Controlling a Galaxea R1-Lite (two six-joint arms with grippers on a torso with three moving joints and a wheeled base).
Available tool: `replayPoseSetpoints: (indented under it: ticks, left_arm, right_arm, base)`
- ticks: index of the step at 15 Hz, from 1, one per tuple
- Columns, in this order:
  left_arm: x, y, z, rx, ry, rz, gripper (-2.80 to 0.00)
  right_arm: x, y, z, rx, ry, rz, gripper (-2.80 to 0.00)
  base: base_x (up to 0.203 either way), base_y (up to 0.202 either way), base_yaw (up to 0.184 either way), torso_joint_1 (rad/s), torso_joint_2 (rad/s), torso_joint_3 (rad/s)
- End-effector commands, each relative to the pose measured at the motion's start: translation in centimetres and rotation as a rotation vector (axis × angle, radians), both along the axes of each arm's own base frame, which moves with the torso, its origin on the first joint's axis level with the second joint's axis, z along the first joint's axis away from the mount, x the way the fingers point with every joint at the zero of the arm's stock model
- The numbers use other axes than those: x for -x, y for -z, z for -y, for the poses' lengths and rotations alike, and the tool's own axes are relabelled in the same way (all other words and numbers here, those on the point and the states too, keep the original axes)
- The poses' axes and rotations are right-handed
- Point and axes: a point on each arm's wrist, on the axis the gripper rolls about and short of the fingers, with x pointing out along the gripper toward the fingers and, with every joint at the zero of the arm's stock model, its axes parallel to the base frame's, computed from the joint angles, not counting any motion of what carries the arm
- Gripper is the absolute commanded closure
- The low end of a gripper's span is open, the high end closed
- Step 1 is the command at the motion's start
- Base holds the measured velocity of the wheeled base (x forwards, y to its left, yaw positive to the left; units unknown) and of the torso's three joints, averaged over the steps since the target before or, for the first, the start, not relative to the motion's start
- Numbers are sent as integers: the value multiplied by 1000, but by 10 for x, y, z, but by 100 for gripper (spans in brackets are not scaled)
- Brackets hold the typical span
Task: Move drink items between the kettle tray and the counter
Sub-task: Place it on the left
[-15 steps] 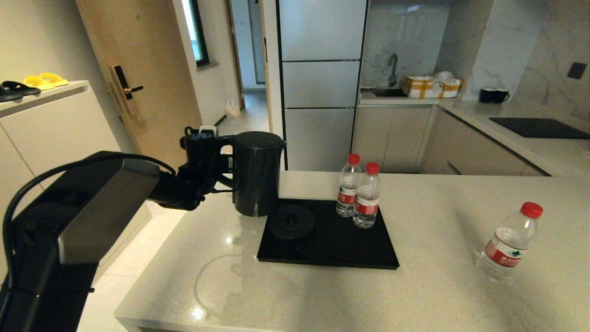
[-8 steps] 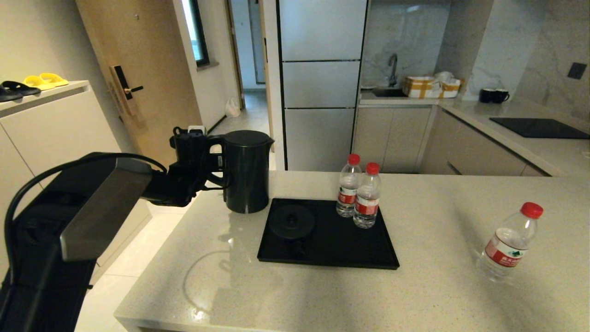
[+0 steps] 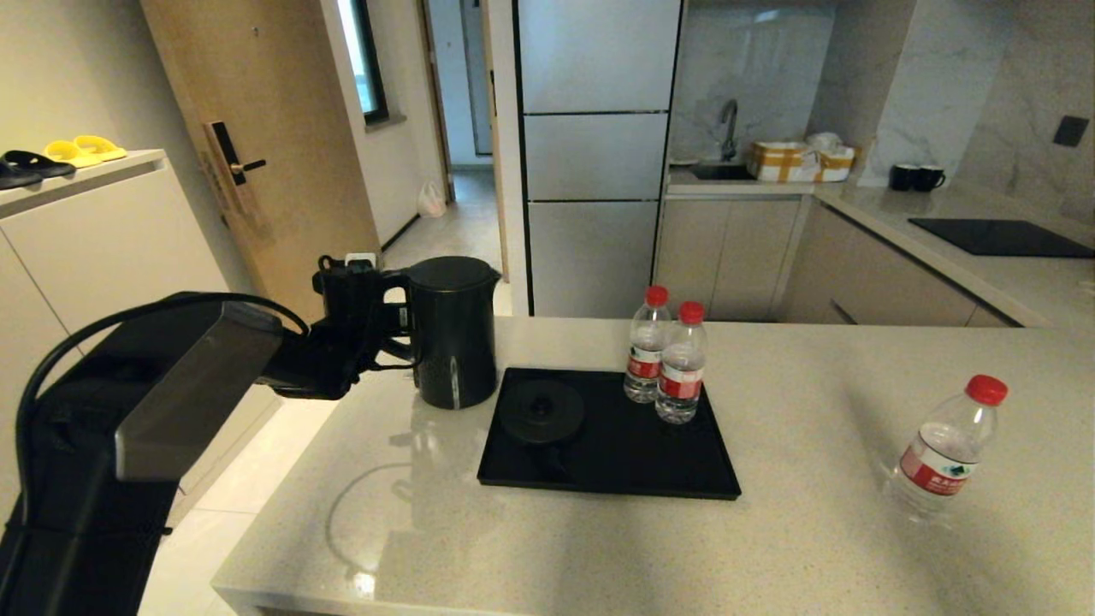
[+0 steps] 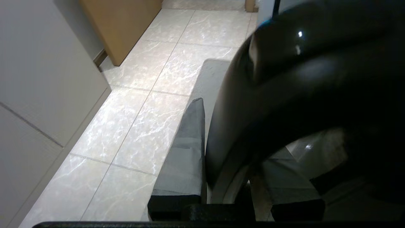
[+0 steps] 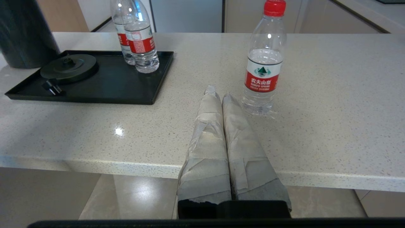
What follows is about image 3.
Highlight black electric kettle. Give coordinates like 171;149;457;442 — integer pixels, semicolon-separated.
381;256;502;410

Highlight clear water bottle red cap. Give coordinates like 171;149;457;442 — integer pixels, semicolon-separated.
623;286;672;404
654;301;709;425
883;375;1009;524

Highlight round black kettle base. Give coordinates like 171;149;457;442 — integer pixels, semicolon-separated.
500;379;586;445

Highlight light wooden door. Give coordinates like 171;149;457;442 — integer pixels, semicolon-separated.
139;0;384;322

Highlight dark framed window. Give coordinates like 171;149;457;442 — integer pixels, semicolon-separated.
336;0;390;127

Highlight white shoe cabinet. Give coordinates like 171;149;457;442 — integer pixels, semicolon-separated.
0;150;283;531

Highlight tall grey refrigerator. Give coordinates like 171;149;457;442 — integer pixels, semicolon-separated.
512;0;684;319

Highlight black rectangular serving tray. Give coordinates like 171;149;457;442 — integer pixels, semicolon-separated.
476;367;743;501

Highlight yellow slipper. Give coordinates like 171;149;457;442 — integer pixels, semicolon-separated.
73;135;129;161
44;140;102;167

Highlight beige kitchen base cabinets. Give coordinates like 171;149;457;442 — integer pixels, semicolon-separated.
654;196;1019;328

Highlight black slipper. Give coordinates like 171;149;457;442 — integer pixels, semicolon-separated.
0;157;44;190
4;150;77;178

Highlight black induction cooktop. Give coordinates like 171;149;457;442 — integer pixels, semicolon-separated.
909;218;1095;259

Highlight black door lock handle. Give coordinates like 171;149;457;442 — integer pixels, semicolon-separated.
204;121;267;215

